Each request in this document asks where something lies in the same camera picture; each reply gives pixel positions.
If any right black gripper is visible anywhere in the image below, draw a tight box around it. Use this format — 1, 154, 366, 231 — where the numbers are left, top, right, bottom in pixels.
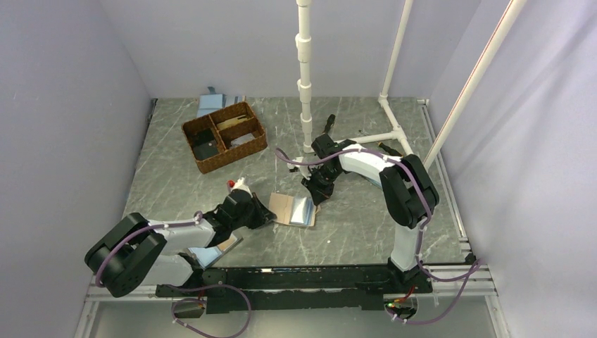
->
302, 165, 342, 206

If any tan blue card holder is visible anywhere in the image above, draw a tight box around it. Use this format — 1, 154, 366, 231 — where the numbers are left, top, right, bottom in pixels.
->
268, 192, 316, 227

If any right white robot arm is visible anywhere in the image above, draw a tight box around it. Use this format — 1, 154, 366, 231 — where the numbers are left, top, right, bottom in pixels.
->
298, 134, 439, 292

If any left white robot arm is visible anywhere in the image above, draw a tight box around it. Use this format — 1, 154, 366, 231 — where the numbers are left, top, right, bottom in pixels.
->
84, 189, 276, 298

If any blue orange card holder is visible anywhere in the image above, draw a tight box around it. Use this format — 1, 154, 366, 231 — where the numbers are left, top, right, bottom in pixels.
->
188, 233, 243, 269

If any tan card in basket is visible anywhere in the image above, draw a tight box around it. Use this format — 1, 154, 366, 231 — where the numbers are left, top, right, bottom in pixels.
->
216, 115, 249, 130

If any blue card holder at back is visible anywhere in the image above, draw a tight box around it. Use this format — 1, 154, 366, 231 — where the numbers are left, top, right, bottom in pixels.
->
196, 86, 246, 118

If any black orange screwdriver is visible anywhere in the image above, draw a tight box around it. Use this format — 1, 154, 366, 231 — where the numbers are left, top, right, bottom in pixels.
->
322, 114, 336, 134

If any brown wicker divided basket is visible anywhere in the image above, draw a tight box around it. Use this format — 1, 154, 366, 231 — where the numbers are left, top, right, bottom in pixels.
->
182, 101, 268, 174

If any black item in basket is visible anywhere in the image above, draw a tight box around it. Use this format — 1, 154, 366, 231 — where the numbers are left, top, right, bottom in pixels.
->
191, 129, 220, 161

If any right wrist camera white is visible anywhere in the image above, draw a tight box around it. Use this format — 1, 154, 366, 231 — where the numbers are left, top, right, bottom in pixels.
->
287, 156, 311, 180

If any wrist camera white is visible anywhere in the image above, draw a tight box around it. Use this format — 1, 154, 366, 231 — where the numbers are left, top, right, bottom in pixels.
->
227, 177, 252, 195
287, 156, 311, 180

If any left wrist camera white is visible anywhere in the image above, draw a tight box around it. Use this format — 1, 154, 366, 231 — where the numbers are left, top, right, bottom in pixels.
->
227, 177, 252, 195

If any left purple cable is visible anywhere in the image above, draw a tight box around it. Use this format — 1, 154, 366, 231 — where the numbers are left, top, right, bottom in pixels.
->
94, 211, 253, 338

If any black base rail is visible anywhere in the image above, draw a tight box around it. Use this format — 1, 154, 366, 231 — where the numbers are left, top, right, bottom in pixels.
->
156, 263, 433, 314

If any white pvc pipe frame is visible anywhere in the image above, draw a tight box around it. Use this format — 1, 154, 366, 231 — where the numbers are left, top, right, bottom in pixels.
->
295, 0, 528, 171

